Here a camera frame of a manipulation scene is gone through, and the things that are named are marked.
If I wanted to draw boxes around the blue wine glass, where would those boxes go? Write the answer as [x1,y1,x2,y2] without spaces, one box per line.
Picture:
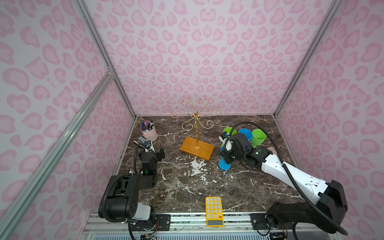
[239,129,253,142]
[219,159,231,171]

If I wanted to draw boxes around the green wine glass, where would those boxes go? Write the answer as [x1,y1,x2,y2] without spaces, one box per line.
[223,127,237,136]
[251,129,267,147]

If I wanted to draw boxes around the gold wire glass rack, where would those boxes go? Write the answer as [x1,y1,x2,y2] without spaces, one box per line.
[171,98,214,141]

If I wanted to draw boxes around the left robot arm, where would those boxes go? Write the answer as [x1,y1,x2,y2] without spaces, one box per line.
[98,149,165,227]

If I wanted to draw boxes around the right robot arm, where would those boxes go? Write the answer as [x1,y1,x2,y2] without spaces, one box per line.
[219,132,348,235]

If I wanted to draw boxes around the orange wooden rack base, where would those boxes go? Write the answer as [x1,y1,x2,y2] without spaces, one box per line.
[180,137,215,161]

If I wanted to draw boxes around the cream and blue stapler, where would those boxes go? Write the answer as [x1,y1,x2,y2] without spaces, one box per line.
[134,137,147,146]

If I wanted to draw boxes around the pink metal pen bucket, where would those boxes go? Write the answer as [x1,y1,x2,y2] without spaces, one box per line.
[140,120,158,141]

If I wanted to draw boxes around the pink case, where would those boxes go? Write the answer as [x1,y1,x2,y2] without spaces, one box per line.
[267,147,277,155]

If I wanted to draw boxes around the yellow calculator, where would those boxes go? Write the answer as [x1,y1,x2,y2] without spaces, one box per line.
[205,197,225,228]

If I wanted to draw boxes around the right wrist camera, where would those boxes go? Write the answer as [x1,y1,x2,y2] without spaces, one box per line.
[219,132,233,153]

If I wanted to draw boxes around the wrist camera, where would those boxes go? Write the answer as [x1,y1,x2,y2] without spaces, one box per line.
[219,132,233,153]
[144,140,156,154]

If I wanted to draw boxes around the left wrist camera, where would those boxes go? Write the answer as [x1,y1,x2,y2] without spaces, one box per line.
[144,140,156,154]

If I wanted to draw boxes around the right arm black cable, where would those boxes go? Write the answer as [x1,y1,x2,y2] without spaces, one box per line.
[223,121,349,236]

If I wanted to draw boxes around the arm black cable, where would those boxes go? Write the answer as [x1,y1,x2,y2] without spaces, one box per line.
[100,143,157,223]
[223,121,349,236]

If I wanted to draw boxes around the aluminium front rail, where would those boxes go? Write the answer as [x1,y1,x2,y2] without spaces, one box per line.
[81,212,344,240]

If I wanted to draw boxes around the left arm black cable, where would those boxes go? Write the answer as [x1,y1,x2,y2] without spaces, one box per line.
[100,143,157,223]

